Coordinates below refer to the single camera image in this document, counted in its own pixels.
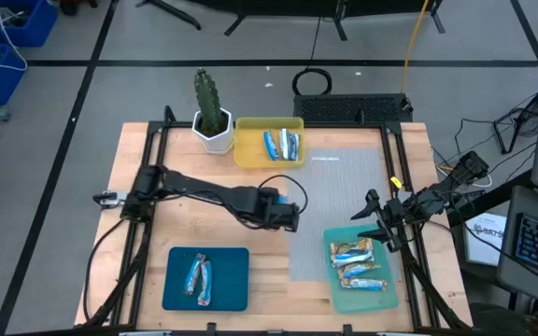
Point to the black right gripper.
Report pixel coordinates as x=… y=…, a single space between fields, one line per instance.
x=397 y=212

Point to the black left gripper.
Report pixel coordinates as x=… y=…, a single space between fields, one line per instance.
x=271 y=214

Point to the dark blue plastic bin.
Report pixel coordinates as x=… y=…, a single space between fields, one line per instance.
x=229 y=280

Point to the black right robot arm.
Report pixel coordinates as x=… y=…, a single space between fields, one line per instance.
x=442 y=196

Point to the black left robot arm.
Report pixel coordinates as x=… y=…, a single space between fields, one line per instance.
x=194 y=186

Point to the grey woven mat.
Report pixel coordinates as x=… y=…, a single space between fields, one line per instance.
x=339 y=177

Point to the yellow translucent plastic bin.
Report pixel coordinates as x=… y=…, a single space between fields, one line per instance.
x=250 y=149

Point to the teal translucent plastic bin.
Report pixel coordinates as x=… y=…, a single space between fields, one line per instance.
x=367 y=303

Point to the white hexagonal plant pot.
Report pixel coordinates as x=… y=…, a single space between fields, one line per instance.
x=213 y=144

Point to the white paper sheet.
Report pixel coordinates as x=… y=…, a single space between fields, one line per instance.
x=484 y=247

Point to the black perforated computer case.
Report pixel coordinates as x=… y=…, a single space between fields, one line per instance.
x=353 y=108

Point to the green cactus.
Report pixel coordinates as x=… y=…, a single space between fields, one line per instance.
x=207 y=98

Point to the grey desk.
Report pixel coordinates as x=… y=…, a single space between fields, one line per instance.
x=530 y=200

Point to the grey base connector plug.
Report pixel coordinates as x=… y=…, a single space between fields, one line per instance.
x=115 y=198

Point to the black partition screen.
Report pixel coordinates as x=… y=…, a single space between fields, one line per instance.
x=297 y=5

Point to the black stand leg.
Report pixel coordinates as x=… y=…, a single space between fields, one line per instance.
x=171 y=13

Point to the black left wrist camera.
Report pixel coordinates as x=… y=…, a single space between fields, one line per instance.
x=288 y=221

